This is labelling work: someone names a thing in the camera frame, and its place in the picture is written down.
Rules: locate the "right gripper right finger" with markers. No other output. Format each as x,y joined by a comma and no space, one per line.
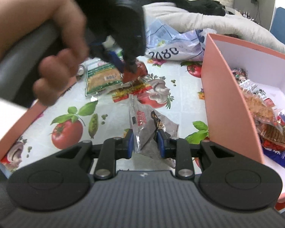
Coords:
179,150

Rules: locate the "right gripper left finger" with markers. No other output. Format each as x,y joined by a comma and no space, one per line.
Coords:
109,152

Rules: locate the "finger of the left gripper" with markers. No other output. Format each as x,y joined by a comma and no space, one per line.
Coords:
97,50
130,62

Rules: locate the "red snack wrapper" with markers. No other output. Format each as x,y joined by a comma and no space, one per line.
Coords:
129,76

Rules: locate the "green tofu snack packet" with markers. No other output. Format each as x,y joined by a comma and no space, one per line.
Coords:
100,76

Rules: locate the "grey triangular snack packet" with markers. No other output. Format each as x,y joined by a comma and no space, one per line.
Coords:
145,121

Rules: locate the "brown spicy strip snack packet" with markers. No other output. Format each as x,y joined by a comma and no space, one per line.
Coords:
270,136

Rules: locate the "person's left hand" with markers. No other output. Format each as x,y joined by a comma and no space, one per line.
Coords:
20,17

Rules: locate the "clear red snack packet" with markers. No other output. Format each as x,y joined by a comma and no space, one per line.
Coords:
139,86

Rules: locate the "crumpled blue white plastic bag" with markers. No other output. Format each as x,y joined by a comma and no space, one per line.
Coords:
165,43

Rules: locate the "black clothing pile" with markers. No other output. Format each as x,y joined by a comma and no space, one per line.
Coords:
206,7

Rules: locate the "floral fruit print tablecloth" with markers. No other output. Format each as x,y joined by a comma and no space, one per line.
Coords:
176,92

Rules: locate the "pink box right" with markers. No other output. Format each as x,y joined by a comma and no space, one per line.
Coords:
230,122

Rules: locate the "white quilted blanket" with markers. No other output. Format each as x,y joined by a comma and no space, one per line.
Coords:
183,21

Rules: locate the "blue chair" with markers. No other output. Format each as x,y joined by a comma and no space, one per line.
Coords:
278,25

